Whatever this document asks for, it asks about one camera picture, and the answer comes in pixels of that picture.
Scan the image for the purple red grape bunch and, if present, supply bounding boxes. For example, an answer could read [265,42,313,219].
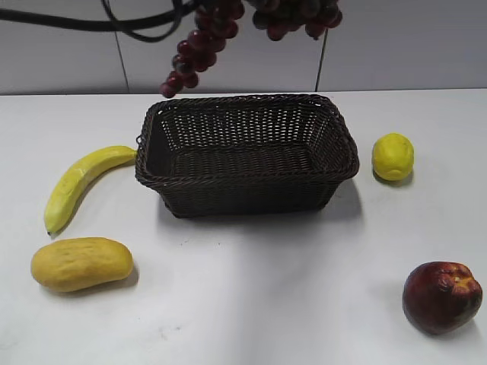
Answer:
[160,0,343,98]

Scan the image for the dark brown woven basket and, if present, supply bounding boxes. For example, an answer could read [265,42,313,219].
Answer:
[135,94,360,218]

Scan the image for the yellow lemon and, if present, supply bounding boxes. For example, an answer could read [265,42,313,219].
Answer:
[371,133,414,182]

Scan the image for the yellow banana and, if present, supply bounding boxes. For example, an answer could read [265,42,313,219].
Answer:
[43,145,137,236]

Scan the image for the yellow mango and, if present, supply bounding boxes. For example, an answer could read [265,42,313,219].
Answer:
[30,237,134,293]

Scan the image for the dark red apple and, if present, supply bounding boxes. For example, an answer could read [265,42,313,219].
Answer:
[402,262,483,335]

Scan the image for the black cable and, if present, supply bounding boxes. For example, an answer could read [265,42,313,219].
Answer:
[0,0,199,44]

